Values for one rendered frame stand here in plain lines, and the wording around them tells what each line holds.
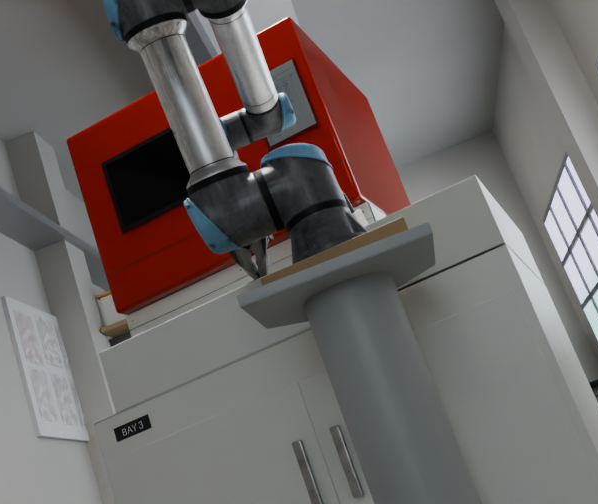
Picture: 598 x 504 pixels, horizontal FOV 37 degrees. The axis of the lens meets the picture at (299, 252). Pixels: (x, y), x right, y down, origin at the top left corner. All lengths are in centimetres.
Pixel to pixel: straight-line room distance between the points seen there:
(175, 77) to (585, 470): 99
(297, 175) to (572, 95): 413
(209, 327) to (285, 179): 47
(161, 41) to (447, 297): 71
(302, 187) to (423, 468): 51
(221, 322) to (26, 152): 429
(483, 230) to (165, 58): 67
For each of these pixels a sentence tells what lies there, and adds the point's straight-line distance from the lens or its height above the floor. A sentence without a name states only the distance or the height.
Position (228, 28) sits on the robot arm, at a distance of 173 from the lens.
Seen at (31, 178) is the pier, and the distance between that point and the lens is 600.
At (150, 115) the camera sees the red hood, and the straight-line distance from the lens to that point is 279.
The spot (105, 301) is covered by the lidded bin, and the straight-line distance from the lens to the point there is 586.
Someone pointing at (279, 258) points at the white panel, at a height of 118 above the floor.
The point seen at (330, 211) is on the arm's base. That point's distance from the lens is 153.
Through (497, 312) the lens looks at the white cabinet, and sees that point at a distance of 172.
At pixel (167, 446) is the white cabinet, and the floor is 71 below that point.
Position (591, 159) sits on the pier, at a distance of 546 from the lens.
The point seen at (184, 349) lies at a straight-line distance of 193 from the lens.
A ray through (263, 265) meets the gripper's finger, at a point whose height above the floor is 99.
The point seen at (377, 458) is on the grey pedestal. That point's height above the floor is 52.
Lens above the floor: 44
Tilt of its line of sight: 17 degrees up
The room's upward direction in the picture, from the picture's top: 20 degrees counter-clockwise
